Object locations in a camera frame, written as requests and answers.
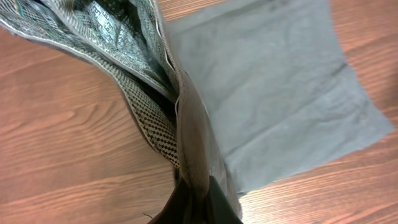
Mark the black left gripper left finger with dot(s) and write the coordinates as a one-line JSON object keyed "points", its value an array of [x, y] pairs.
{"points": [[178, 209]]}

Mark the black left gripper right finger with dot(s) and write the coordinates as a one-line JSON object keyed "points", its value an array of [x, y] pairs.
{"points": [[218, 209]]}

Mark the grey shorts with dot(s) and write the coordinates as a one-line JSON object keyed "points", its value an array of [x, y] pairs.
{"points": [[245, 91]]}

